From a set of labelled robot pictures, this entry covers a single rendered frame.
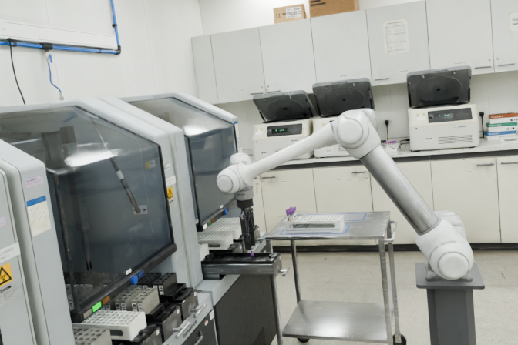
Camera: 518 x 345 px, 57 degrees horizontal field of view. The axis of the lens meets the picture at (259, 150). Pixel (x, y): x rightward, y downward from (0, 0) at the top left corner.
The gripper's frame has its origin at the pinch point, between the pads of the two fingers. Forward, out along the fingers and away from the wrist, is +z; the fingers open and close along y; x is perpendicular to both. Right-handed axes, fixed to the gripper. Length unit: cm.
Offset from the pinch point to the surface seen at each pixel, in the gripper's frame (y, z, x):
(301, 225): -34.8, 3.5, 16.8
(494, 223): -225, 63, 136
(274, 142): -225, -21, -46
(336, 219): -30.3, -0.2, 36.5
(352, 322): -41, 60, 38
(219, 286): 15.8, 15.6, -11.2
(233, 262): 9.9, 7.0, -5.2
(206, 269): 10.9, 9.9, -18.9
